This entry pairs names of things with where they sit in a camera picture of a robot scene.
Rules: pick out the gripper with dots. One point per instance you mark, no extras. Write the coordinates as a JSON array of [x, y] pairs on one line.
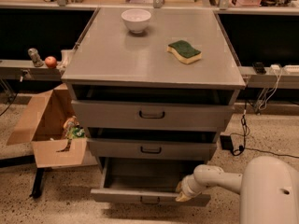
[[187, 188]]

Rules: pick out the grey bottom drawer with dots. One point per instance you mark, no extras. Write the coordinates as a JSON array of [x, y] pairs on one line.
[[144, 181]]

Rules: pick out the grey drawer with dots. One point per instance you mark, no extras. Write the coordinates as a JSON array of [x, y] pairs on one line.
[[158, 150], [144, 181], [152, 116]]

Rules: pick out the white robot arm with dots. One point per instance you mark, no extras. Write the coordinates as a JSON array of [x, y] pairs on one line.
[[268, 189]]

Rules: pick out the grey middle drawer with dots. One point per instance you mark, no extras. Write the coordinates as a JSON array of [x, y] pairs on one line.
[[158, 150]]

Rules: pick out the grey metal drawer cabinet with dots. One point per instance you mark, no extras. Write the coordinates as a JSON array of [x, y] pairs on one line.
[[112, 64]]

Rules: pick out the grey top drawer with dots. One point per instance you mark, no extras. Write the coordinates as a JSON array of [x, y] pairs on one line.
[[152, 116]]

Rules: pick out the open cardboard box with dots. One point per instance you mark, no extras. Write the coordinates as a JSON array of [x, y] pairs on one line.
[[42, 125]]

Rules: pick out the black power adapter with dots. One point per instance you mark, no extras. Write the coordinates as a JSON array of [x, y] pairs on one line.
[[226, 142]]

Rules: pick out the colourful items in box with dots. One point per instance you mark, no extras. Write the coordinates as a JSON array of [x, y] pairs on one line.
[[72, 129]]

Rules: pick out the black table leg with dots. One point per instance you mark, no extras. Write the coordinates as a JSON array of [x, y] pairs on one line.
[[36, 190]]

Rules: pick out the green yellow sponge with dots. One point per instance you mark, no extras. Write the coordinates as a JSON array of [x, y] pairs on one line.
[[184, 52]]

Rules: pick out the black phone on shelf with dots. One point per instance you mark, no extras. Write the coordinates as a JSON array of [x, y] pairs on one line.
[[259, 68]]

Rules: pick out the white ceramic bowl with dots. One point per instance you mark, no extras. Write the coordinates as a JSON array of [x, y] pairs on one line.
[[136, 20]]

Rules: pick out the red apple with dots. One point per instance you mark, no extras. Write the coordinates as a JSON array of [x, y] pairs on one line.
[[51, 62]]

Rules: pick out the small grey figurine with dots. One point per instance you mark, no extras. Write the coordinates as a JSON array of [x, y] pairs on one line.
[[35, 57]]

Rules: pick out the white charger with cables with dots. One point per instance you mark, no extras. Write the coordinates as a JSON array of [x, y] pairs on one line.
[[275, 77]]

